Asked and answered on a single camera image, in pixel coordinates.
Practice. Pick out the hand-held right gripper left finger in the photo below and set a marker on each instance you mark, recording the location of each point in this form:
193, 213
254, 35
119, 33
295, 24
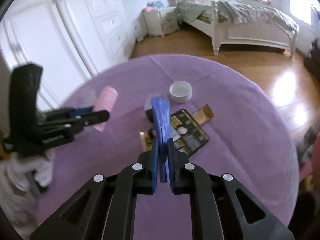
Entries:
155, 165

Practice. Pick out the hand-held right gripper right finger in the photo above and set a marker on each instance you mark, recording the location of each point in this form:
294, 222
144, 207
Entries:
172, 165

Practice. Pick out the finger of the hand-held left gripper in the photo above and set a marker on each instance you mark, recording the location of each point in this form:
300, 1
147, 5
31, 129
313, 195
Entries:
100, 116
81, 111

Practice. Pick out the gold wrapper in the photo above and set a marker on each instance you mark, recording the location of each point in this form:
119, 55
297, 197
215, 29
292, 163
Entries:
203, 116
145, 141

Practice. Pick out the black and gold packet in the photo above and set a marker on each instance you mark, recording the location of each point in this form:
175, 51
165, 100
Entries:
192, 135

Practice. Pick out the small white cup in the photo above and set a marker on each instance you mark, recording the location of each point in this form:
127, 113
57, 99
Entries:
180, 91

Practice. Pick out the white cloth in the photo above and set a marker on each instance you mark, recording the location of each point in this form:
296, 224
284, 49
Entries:
17, 177

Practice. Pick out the white wardrobe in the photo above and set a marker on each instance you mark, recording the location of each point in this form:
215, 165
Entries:
75, 30

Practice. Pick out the round purple table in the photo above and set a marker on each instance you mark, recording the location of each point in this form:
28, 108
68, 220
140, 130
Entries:
225, 80

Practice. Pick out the white nightstand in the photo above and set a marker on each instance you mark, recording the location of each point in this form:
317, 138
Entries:
162, 22

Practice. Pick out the pink soft item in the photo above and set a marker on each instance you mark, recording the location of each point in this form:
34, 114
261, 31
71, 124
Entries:
147, 9

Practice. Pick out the blue soft item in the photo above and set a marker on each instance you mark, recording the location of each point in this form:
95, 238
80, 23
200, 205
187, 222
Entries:
155, 4

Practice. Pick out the white wooden bed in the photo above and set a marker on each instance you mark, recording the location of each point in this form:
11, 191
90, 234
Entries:
250, 36

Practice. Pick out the floral bedding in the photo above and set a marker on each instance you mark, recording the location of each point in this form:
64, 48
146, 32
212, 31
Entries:
250, 12

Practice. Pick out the pile of dark clothes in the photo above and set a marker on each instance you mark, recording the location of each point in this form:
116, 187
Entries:
313, 62

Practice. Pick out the bright window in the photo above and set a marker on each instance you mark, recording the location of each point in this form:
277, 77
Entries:
298, 0

